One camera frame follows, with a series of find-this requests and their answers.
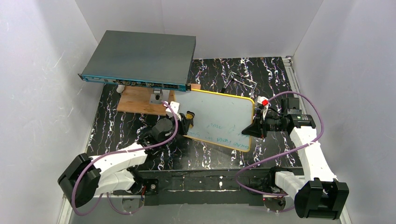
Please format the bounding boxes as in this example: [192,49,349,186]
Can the grey metal stand bracket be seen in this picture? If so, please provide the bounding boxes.
[149,88,170,104]

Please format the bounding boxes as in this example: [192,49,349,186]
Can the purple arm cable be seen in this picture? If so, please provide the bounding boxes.
[234,91,325,214]
[71,101,179,216]

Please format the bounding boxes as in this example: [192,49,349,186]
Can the black grey wire stripper pliers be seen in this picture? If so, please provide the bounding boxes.
[219,71,257,98]

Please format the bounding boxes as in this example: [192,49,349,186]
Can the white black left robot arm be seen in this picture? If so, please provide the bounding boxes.
[57,111,195,208]

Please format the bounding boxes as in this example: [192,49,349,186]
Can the grey blue network switch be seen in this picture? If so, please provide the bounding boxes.
[79,30,196,91]

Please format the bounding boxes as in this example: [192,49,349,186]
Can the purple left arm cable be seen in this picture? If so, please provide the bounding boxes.
[71,101,179,216]

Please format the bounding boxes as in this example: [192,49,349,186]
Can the yellow black eraser pad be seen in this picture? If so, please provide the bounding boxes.
[185,111,195,129]

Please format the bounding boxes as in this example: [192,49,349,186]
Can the plywood board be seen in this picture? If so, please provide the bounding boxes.
[117,86,183,116]

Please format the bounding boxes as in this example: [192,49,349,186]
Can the green white cylinder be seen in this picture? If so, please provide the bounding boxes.
[116,84,125,94]

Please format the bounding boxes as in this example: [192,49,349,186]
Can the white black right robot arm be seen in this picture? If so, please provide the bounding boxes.
[242,97,349,220]

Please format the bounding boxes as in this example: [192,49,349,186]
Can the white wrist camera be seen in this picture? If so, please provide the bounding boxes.
[255,96,269,120]
[163,101,181,120]

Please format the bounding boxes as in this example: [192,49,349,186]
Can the yellow-framed whiteboard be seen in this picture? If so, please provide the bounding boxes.
[175,89,254,152]

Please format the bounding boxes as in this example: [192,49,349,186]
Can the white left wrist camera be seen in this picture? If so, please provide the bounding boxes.
[163,101,181,120]

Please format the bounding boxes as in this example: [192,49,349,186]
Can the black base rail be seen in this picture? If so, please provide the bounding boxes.
[65,167,344,206]

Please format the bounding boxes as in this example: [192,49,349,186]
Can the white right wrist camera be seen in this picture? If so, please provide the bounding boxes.
[255,96,269,120]

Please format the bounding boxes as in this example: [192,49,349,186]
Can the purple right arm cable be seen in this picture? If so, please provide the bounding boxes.
[234,91,325,214]

